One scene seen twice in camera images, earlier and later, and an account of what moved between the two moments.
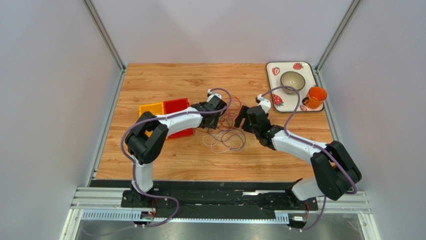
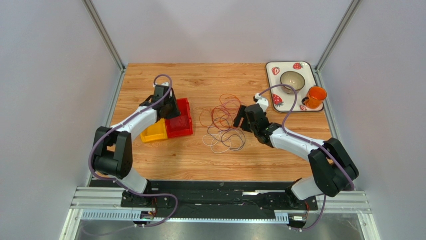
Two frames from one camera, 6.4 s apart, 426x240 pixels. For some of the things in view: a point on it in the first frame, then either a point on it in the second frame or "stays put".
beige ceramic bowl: x=293 y=79 stays put
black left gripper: x=213 y=126 → x=175 y=112
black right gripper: x=249 y=116 stays put
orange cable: x=228 y=119 stays put
